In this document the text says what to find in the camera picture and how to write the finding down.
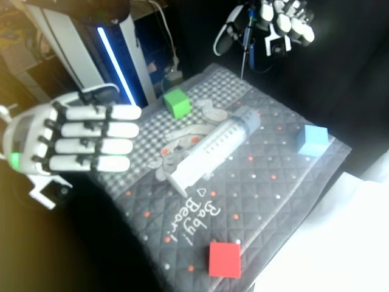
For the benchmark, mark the large clear plastic syringe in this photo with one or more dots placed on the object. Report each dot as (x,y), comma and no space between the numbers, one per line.
(212,146)

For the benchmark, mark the blue slender pipette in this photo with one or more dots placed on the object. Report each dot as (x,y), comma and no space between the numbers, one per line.
(247,36)

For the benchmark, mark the blue cube block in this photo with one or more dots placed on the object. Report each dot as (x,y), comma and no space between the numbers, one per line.
(313,140)

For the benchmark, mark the green cube block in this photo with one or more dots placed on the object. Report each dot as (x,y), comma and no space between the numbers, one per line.
(177,103)

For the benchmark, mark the grey quilt with printed bear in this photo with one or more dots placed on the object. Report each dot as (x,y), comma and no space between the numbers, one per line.
(258,197)

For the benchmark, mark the white column with blue light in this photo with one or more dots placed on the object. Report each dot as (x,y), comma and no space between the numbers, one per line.
(73,51)

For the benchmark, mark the red cube block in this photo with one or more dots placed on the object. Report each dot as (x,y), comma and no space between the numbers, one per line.
(225,260)

